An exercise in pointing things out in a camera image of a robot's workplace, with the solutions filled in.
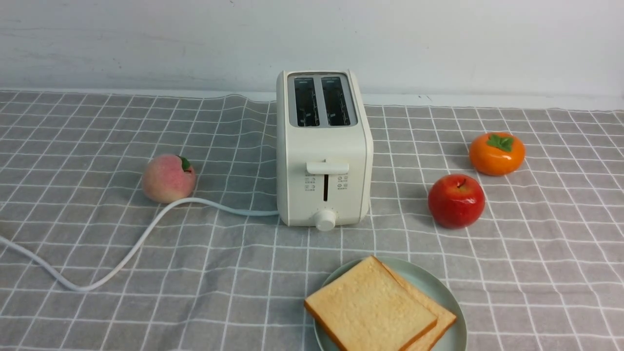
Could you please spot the grey checked tablecloth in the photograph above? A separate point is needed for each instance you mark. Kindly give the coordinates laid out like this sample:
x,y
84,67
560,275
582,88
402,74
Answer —
x,y
540,270

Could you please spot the light green plate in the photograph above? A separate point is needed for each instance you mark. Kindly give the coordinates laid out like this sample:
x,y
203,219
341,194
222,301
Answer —
x,y
454,339

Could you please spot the orange persimmon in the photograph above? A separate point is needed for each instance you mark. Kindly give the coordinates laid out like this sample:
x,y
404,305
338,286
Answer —
x,y
497,154

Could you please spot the pink peach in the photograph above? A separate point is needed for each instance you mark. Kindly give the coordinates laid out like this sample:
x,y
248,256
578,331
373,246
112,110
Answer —
x,y
167,178

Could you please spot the toast slice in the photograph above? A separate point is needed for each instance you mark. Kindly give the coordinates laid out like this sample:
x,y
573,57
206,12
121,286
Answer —
x,y
366,309
445,318

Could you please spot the red apple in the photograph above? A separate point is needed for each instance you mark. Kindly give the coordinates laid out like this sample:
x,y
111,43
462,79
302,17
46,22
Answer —
x,y
456,201

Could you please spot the white two-slot toaster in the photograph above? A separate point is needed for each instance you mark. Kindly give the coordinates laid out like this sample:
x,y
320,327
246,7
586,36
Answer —
x,y
324,149

